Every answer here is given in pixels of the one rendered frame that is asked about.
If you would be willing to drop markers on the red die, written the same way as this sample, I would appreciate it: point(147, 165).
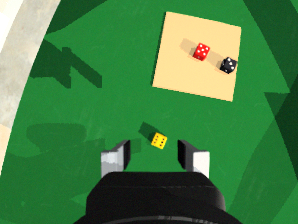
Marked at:
point(201, 52)

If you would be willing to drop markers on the black die with white pips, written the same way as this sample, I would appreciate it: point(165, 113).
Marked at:
point(228, 65)

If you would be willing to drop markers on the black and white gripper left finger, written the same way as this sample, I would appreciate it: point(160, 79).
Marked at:
point(116, 159)

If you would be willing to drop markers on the yellow die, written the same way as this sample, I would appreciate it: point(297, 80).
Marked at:
point(159, 140)

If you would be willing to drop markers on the cream square mat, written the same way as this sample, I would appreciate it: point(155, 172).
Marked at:
point(178, 70)

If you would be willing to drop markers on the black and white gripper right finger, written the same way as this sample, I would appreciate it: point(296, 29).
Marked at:
point(193, 159)

